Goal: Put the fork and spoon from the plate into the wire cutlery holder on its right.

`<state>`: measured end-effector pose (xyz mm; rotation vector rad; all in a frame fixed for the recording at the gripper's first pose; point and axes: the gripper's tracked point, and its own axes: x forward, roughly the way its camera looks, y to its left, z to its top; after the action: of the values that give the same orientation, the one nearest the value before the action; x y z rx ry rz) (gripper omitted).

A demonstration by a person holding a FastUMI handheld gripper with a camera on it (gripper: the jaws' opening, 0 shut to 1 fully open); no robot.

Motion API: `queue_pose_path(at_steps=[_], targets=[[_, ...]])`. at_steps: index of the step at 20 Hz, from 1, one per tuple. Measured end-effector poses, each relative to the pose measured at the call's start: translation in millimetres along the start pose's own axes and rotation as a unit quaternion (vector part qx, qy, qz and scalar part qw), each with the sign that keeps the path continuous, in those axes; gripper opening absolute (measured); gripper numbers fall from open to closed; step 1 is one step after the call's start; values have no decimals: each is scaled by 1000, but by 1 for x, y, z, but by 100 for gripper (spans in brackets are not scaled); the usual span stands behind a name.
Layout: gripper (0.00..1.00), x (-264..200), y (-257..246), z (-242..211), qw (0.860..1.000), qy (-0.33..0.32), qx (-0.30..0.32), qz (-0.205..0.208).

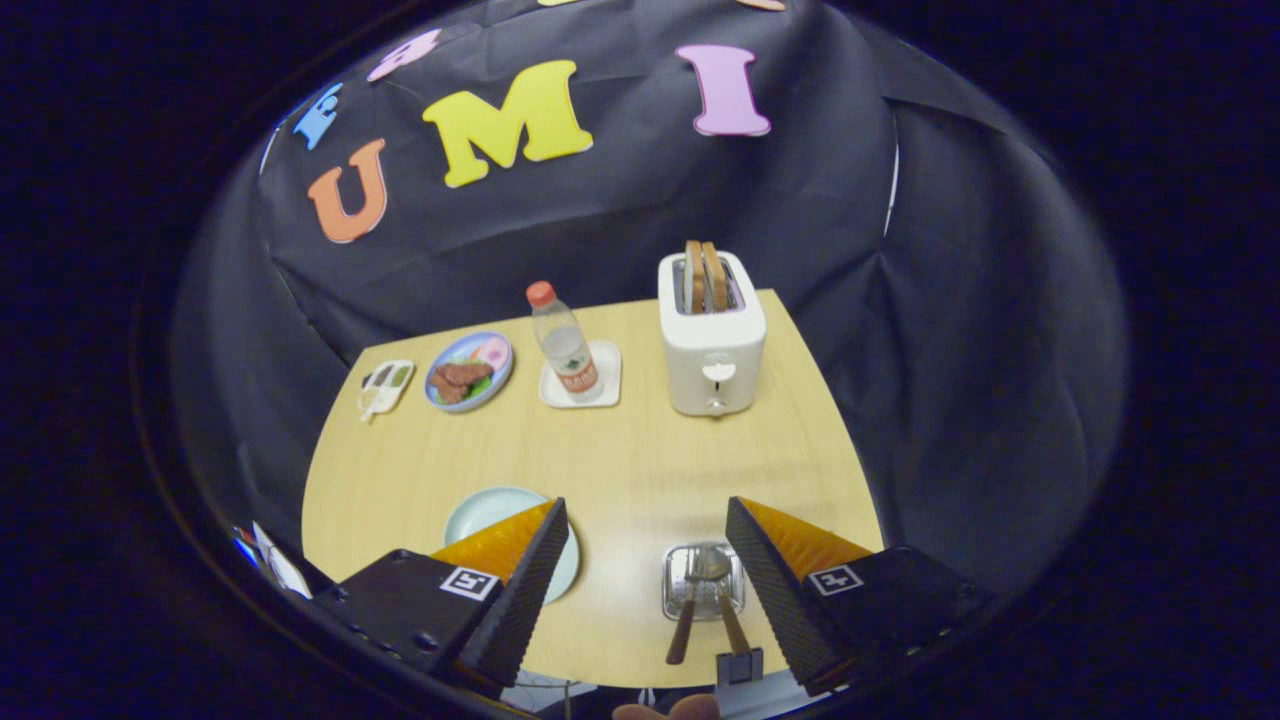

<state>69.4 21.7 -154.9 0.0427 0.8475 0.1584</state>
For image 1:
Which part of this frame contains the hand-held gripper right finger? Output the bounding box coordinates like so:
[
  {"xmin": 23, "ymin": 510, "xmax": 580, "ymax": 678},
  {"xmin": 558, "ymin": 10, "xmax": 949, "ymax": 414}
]
[{"xmin": 725, "ymin": 496, "xmax": 996, "ymax": 698}]

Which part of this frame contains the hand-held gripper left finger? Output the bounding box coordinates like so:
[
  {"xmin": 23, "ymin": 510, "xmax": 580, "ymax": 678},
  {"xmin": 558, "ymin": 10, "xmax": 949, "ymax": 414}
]
[{"xmin": 315, "ymin": 497, "xmax": 571, "ymax": 701}]

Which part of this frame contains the wooden handled spoon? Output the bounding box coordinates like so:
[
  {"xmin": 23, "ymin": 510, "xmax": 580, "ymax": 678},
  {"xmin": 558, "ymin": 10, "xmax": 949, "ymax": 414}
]
[{"xmin": 692, "ymin": 547, "xmax": 753, "ymax": 658}]

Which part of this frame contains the wooden handled fork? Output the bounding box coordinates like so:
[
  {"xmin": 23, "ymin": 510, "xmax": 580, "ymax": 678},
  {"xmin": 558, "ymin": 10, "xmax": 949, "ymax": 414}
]
[{"xmin": 666, "ymin": 550, "xmax": 701, "ymax": 666}]

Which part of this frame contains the black table clamp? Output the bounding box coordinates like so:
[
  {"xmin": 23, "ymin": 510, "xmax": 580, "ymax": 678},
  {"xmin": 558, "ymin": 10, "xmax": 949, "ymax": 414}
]
[{"xmin": 715, "ymin": 648, "xmax": 765, "ymax": 687}]

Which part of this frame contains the light green plate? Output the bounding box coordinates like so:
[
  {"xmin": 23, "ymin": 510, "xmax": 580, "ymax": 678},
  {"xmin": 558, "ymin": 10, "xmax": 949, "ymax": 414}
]
[{"xmin": 443, "ymin": 487, "xmax": 581, "ymax": 605}]

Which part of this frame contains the clear rectangular tray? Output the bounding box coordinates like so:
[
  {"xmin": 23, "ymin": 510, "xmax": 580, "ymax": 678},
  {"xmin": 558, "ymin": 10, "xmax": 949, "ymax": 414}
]
[{"xmin": 662, "ymin": 542, "xmax": 746, "ymax": 621}]

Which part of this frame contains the white square coaster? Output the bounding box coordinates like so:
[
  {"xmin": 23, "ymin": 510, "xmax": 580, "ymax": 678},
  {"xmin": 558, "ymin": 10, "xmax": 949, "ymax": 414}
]
[{"xmin": 539, "ymin": 340, "xmax": 623, "ymax": 409}]

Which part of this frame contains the blue plate with food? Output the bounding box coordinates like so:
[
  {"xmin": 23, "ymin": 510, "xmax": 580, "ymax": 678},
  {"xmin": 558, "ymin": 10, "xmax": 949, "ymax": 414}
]
[{"xmin": 424, "ymin": 331, "xmax": 514, "ymax": 413}]

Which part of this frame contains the white board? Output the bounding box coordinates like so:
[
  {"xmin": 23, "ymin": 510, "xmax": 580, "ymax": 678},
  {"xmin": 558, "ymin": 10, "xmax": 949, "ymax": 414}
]
[{"xmin": 250, "ymin": 520, "xmax": 313, "ymax": 601}]

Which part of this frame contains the white divided sauce dish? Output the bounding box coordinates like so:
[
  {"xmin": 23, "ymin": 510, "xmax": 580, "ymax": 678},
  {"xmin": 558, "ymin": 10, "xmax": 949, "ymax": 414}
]
[{"xmin": 357, "ymin": 360, "xmax": 415, "ymax": 423}]

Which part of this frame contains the white toaster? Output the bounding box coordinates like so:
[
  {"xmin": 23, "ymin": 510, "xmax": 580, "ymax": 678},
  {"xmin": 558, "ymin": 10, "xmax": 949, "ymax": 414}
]
[{"xmin": 657, "ymin": 250, "xmax": 768, "ymax": 418}]

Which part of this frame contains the clear water bottle red cap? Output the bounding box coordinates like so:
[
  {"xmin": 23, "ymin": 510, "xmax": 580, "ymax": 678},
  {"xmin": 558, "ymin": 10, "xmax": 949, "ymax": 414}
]
[{"xmin": 526, "ymin": 281, "xmax": 605, "ymax": 403}]

